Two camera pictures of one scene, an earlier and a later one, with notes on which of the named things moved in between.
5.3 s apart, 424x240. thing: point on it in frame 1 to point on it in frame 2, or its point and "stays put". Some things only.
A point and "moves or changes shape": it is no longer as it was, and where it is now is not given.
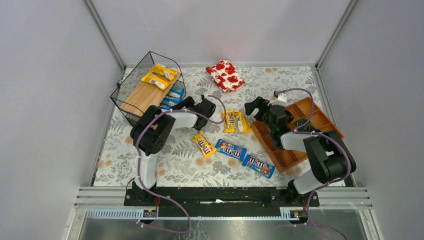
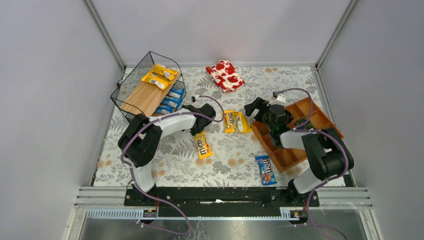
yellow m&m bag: [230, 121] stays put
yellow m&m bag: [161, 69] stays put
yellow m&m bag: [207, 149] moves or changes shape
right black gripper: [262, 108] stays put
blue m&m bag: [258, 165] to [267, 171]
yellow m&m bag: [161, 83] stays put
